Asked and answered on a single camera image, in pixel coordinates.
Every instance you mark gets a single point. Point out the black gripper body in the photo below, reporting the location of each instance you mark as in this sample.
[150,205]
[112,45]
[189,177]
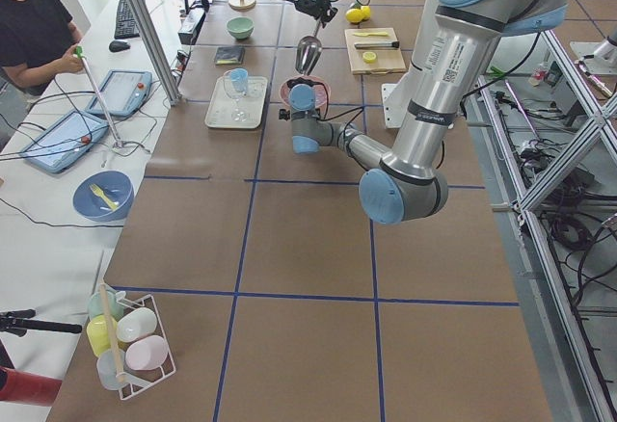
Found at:
[300,86]
[318,2]

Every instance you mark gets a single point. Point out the steel ice scoop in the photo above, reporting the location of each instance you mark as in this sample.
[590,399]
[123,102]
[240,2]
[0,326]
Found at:
[308,51]

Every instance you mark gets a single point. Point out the light blue plastic cup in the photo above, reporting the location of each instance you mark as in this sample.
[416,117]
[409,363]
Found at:
[239,78]

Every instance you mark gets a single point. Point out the white cup in rack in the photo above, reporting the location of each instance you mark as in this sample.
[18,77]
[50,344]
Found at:
[137,324]

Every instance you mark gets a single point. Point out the pink cup in rack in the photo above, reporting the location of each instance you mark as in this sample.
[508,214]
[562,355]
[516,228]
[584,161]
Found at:
[147,353]

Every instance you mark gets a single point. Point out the yellow cup in rack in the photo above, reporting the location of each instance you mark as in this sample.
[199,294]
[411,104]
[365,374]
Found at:
[98,336]

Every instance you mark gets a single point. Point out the whole yellow lemon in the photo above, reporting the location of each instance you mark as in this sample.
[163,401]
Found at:
[354,15]

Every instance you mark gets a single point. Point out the pink bowl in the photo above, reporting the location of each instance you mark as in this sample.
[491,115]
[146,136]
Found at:
[321,89]

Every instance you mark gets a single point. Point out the yellow plastic knife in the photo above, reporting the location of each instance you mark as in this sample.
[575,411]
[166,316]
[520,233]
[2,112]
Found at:
[371,34]

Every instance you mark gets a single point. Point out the cream bear serving tray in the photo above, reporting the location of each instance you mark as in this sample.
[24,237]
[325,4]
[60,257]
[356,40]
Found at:
[229,109]

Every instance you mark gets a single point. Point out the clear wine glass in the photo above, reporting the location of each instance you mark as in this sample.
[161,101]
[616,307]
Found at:
[238,113]

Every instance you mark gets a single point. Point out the lemon half slice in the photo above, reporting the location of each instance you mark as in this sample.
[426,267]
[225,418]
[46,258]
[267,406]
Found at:
[369,57]

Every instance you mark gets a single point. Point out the steel cylinder rod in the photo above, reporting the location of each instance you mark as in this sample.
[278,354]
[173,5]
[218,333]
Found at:
[377,45]

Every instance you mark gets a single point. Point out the wooden cutting board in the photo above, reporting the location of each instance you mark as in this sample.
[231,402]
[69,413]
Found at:
[389,61]

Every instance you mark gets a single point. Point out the green ceramic bowl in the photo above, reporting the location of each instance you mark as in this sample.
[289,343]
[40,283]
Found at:
[240,27]

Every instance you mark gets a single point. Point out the far teach pendant tablet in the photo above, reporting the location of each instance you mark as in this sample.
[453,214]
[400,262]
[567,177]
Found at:
[125,91]

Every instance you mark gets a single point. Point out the teach pendant tablet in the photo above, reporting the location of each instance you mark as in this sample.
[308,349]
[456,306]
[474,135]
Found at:
[65,141]
[125,91]

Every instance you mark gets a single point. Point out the black keyboard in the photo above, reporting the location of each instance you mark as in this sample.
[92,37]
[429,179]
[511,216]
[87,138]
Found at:
[126,25]

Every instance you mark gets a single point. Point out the black computer mouse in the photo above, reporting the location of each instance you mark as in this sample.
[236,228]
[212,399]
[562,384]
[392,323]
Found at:
[116,46]

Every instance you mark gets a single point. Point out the blue bowl with fork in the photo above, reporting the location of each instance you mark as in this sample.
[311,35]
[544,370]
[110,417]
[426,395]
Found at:
[116,186]

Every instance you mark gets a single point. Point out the yellow plastic fork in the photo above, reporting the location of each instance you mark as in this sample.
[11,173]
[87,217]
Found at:
[98,192]

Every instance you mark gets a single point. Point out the near teach pendant tablet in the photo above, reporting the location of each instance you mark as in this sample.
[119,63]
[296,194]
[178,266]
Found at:
[65,141]

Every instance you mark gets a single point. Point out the seated person black shirt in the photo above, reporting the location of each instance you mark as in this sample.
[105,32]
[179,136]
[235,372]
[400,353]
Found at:
[38,42]

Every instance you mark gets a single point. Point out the red fire extinguisher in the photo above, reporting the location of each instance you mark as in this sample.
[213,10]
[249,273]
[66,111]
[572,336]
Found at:
[27,388]

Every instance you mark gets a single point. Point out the aluminium frame post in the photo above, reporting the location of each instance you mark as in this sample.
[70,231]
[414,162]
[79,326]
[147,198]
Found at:
[155,50]

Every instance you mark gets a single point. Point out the white wire cup rack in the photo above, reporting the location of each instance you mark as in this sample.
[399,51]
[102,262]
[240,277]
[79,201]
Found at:
[111,368]

